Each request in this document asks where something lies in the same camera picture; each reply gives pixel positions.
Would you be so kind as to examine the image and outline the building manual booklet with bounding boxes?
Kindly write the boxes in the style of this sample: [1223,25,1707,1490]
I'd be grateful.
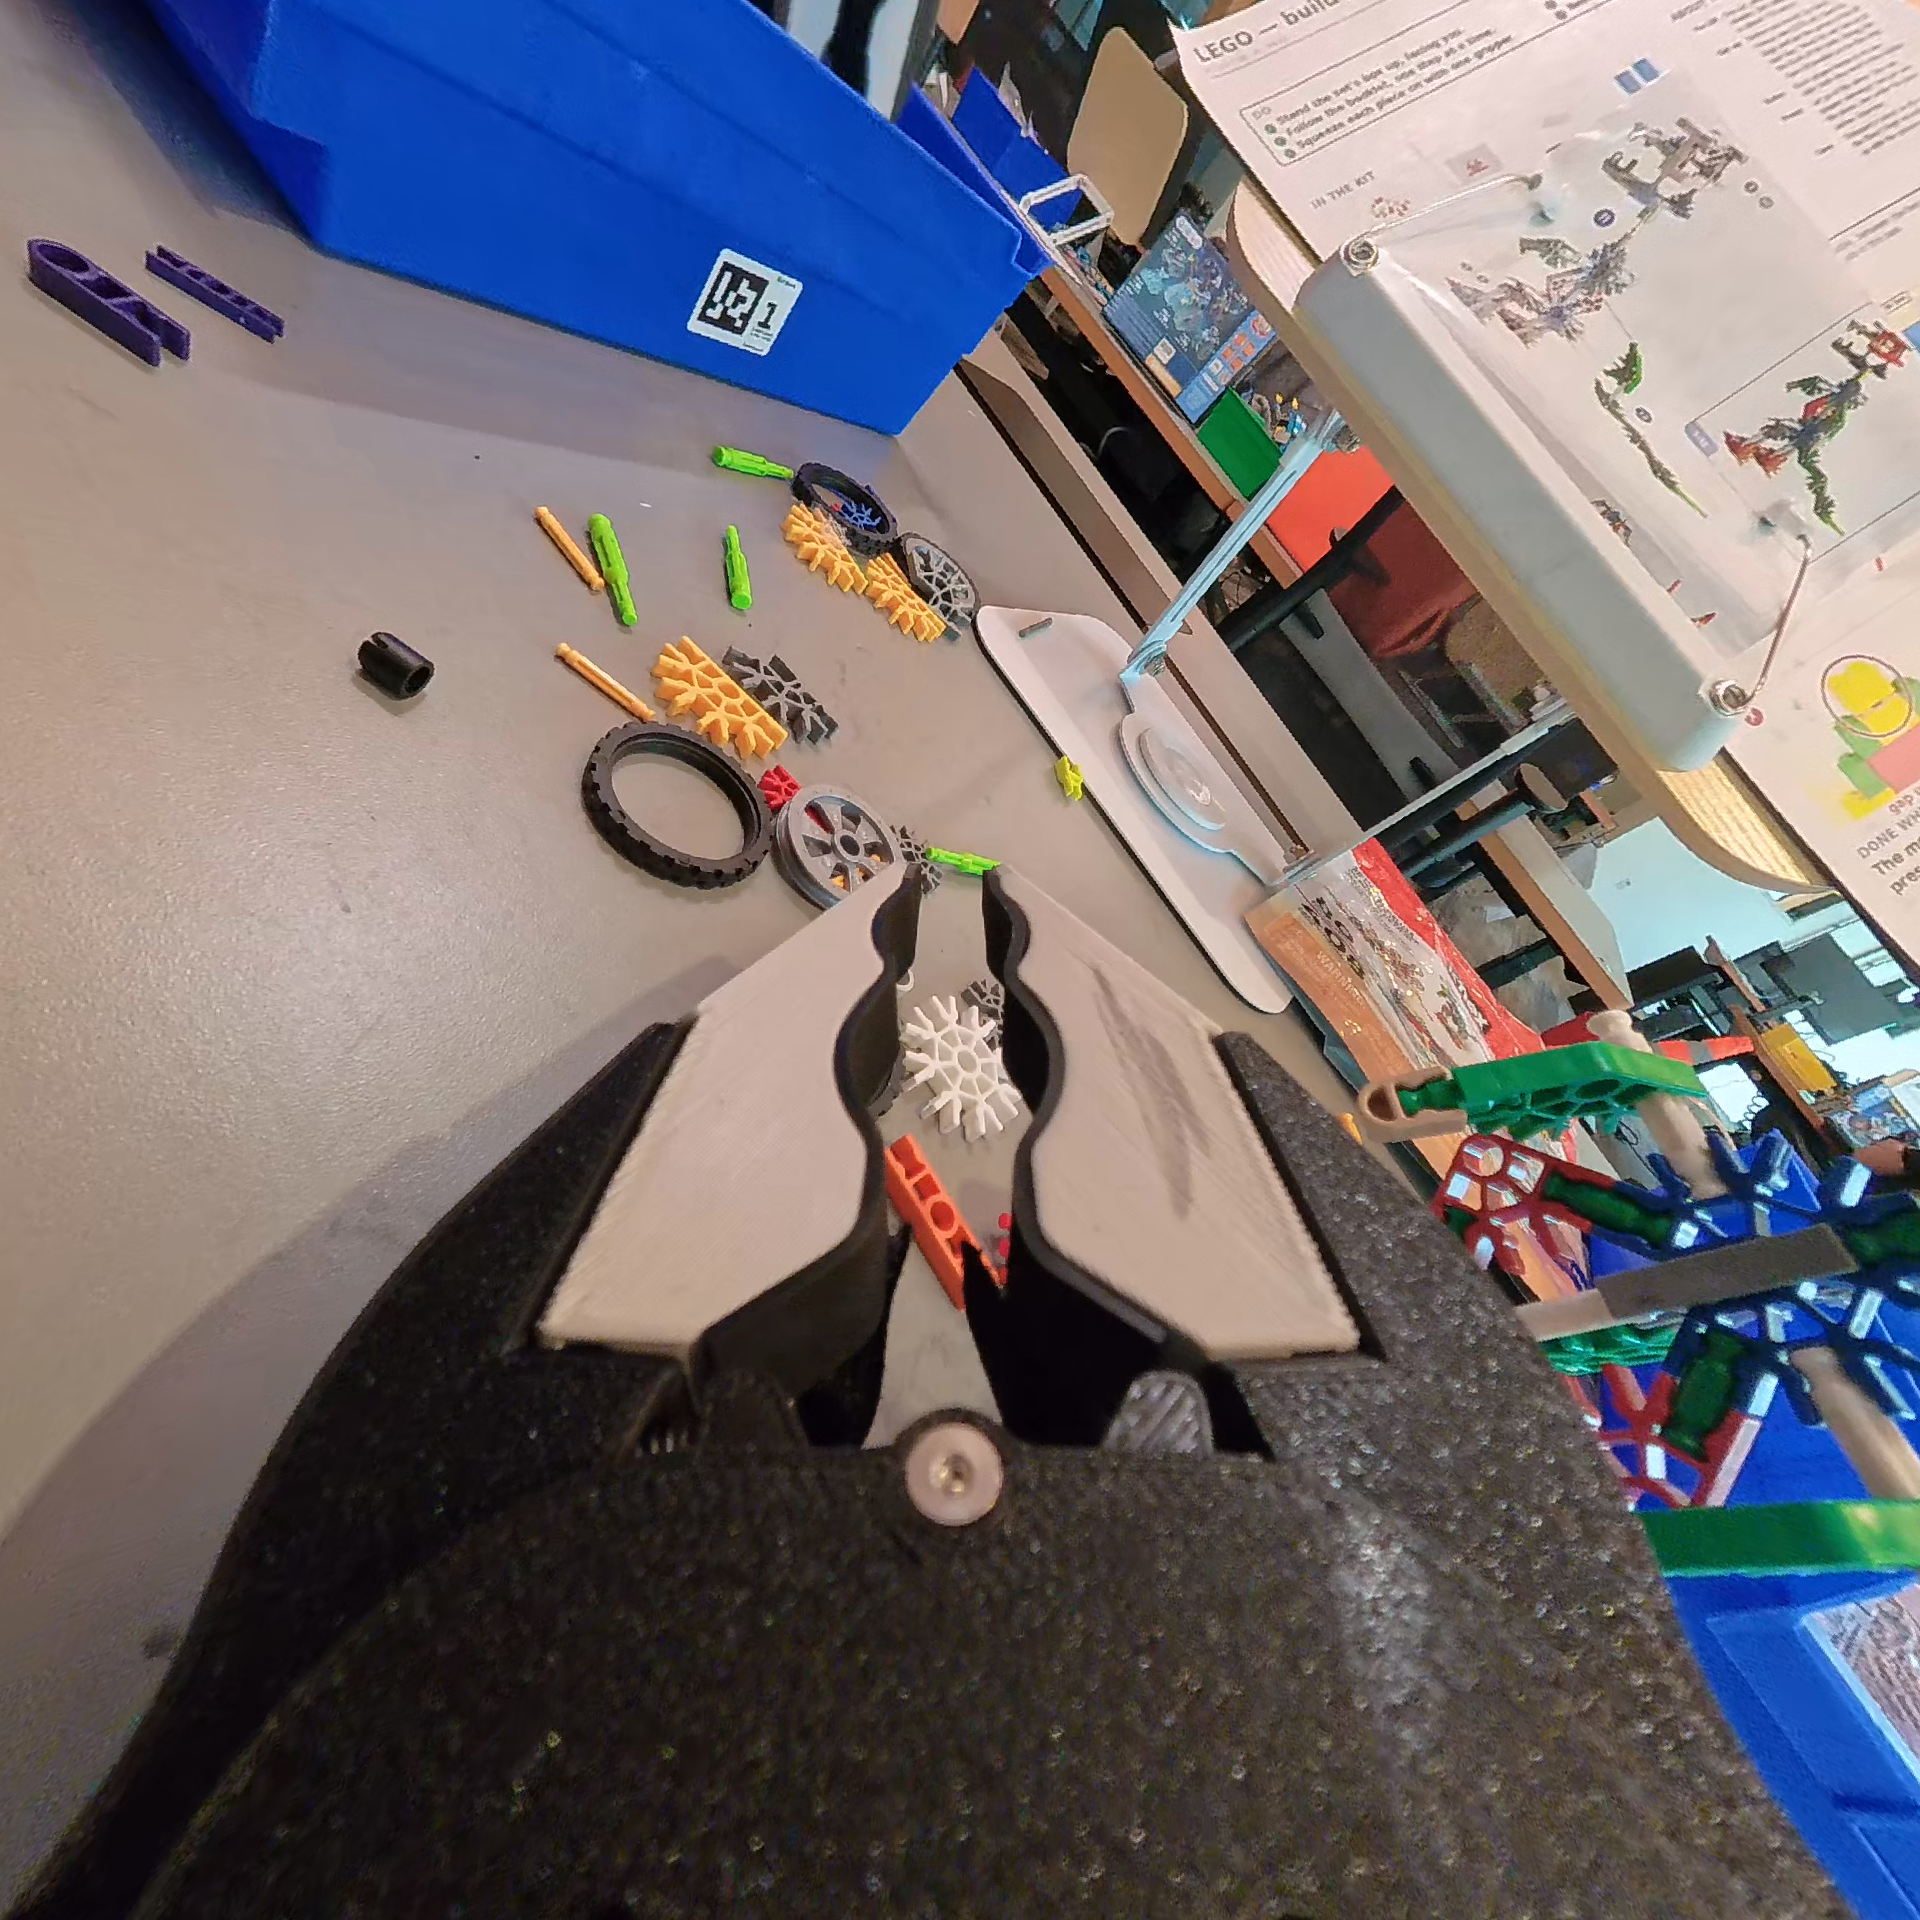
[1354,126,1920,637]

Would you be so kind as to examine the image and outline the black tyre with blue connector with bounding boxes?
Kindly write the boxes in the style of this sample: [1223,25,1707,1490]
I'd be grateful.
[793,460,900,555]

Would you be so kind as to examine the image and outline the blue bin with square tag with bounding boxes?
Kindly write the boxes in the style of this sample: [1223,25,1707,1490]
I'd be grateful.
[245,0,1052,439]

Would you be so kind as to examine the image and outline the yellow fan connector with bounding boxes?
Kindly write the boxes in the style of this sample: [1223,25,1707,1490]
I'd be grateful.
[780,507,868,597]
[863,555,952,639]
[648,637,793,758]

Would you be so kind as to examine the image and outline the blue toy box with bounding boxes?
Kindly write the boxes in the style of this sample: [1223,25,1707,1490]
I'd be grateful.
[1101,209,1285,421]

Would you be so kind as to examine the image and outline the grey wheel with black tyre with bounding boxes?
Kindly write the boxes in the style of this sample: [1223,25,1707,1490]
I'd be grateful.
[893,530,986,637]

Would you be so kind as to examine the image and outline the colourful construction toy model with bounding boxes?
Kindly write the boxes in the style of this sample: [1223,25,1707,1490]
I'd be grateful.
[1362,1011,1920,1579]

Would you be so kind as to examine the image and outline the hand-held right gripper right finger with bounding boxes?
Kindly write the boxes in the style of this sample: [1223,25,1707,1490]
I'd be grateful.
[966,867,1362,1451]

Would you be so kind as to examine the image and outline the orange toy package bag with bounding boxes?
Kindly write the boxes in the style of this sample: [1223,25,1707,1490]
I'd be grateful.
[1241,836,1549,1064]

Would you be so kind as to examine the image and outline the green box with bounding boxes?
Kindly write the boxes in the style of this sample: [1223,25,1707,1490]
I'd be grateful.
[1196,393,1285,494]

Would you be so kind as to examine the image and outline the orange flat connector piece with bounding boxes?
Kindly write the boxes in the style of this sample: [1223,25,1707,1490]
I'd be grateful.
[888,1136,989,1308]

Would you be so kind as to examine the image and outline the purple flat bar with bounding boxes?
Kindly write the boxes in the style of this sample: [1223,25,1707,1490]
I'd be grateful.
[146,245,282,344]

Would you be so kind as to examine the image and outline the purple flat piece with holes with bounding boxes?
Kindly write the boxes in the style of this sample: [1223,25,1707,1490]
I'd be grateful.
[27,237,192,368]

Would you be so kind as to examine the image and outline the grey wheel hub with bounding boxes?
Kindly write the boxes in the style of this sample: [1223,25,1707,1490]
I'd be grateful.
[773,783,900,912]

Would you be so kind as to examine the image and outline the dark grey fan connector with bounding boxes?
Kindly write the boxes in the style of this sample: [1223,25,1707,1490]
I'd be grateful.
[719,653,837,748]

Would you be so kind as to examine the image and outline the white document stand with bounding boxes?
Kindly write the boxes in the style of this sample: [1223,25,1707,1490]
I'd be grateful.
[978,176,1827,1020]

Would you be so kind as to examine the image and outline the black tyre ring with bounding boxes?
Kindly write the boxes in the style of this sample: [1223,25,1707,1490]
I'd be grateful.
[582,728,773,886]

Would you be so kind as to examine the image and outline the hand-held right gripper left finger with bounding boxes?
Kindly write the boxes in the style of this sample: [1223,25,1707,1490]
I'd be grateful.
[539,867,917,1451]

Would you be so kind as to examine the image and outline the white snowflake connector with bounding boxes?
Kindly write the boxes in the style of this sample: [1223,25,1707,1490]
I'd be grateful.
[900,991,1025,1136]

